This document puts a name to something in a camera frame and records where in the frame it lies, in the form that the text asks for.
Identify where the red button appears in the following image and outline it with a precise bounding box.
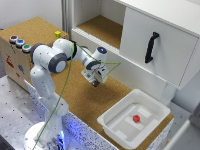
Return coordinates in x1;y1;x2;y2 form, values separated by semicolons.
9;35;19;45

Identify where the pink block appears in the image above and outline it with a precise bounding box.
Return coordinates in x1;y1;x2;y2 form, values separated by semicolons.
132;114;141;124

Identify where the black door handle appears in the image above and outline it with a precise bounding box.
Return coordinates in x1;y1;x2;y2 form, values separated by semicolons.
144;31;160;64

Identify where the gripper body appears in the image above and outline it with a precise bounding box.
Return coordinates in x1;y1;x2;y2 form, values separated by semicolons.
90;65;108;88

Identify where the yellow block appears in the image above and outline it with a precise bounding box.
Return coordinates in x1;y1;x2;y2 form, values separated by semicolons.
54;30;62;38

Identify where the green cable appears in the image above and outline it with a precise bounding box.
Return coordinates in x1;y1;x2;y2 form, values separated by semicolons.
32;40;122;150

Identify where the white sliding door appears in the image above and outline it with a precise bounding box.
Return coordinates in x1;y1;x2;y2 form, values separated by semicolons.
119;6;200;89

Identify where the blue button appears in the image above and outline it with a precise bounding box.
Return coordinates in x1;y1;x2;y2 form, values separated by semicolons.
15;38;26;49

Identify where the white plastic box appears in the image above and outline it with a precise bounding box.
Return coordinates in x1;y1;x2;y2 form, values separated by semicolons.
96;88;172;150

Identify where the white cabinet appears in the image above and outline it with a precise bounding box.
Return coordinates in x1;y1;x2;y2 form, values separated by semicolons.
62;0;200;107

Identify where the green button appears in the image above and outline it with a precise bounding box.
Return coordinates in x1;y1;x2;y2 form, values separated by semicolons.
21;43;33;54

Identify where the wooden drawer box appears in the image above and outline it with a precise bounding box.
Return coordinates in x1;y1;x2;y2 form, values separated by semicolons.
0;16;70;93

